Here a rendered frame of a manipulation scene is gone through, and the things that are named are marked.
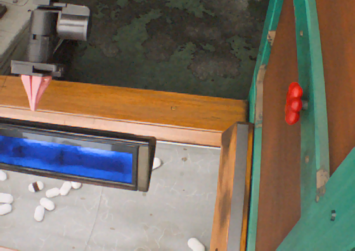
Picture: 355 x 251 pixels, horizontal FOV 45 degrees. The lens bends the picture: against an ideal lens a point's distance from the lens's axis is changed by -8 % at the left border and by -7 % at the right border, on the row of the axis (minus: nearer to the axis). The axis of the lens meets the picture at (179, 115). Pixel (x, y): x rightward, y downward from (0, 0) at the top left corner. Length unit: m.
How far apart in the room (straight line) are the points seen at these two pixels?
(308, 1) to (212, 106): 0.54
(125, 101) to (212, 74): 1.06
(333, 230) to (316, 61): 0.20
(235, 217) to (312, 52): 0.41
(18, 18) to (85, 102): 0.75
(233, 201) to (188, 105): 0.29
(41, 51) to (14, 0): 0.90
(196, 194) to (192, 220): 0.06
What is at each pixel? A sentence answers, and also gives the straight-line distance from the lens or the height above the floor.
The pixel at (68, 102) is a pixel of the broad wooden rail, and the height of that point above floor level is 0.76.
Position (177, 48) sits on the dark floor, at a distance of 2.13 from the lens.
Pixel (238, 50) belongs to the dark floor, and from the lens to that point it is 2.15.
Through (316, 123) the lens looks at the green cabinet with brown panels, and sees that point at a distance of 0.41.
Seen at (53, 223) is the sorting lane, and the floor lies 0.74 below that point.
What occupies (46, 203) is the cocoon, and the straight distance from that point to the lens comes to 0.94.
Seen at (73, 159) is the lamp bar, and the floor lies 1.08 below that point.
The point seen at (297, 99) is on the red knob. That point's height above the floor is 1.26.
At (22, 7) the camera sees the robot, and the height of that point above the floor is 0.47.
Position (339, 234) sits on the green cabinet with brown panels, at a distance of 0.31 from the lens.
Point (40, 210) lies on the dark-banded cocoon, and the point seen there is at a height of 0.76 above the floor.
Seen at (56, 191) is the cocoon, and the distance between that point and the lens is 0.95.
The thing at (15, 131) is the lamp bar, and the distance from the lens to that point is 0.61.
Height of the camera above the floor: 1.60
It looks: 57 degrees down
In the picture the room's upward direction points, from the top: 2 degrees clockwise
